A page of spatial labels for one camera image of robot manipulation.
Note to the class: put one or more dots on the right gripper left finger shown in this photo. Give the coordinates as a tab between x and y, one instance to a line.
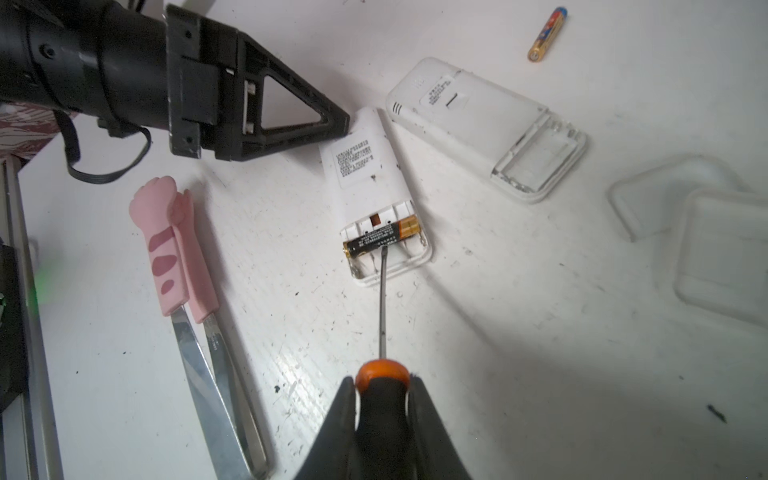
329	456

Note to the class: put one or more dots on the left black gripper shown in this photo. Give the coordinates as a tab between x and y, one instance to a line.
182	74

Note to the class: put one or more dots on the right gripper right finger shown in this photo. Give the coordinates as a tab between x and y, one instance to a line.
434	455

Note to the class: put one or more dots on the pink handled scraper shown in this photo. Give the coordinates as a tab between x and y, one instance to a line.
187	296

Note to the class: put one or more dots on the orange black screwdriver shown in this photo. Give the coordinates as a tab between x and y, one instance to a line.
382	434

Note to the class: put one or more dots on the black gold battery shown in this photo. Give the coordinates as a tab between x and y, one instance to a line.
388	234

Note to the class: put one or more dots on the white battery cover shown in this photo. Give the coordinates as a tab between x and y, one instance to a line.
718	255
645	203

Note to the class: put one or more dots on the white remote green buttons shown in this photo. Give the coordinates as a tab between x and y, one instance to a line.
368	190

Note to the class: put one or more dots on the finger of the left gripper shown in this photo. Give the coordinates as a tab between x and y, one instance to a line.
257	66

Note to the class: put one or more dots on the white remote grey buttons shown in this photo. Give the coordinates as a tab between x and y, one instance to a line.
514	143

